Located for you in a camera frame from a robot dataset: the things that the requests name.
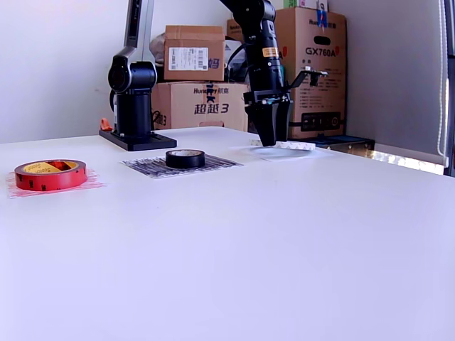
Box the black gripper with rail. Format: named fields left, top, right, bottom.
left=243, top=87, right=294, bottom=148

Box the white tape roll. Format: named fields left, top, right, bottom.
left=248, top=139, right=317, bottom=152

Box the black tape roll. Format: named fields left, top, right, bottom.
left=165, top=148, right=206, bottom=170

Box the red tape roll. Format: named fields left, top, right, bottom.
left=14, top=158, right=88, bottom=192

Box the tall GX760A cardboard box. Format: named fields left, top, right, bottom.
left=227, top=6, right=348, bottom=140

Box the blank white paper sheet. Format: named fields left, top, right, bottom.
left=227, top=144, right=335, bottom=163

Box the black scribbled paper sheet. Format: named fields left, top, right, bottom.
left=120, top=152, right=245, bottom=180

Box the white plastic bag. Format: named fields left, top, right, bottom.
left=224, top=38, right=246, bottom=70

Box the cardboard box with blue characters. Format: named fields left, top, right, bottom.
left=151, top=81, right=250, bottom=133

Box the cardboard box with shipping label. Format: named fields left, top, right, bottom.
left=163, top=24, right=228, bottom=82

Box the grey plastic bag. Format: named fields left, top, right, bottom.
left=149, top=32, right=166, bottom=65

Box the red scribbled paper sheet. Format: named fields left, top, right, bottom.
left=3, top=163, right=109, bottom=200

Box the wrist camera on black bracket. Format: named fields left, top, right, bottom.
left=286, top=70, right=328, bottom=90

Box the black camera cable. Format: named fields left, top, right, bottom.
left=225, top=41, right=252, bottom=77

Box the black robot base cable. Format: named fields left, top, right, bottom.
left=151, top=109, right=167, bottom=129

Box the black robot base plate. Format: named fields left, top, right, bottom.
left=98, top=128, right=178, bottom=152

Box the white beaded blind cord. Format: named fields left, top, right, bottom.
left=436, top=0, right=449, bottom=166

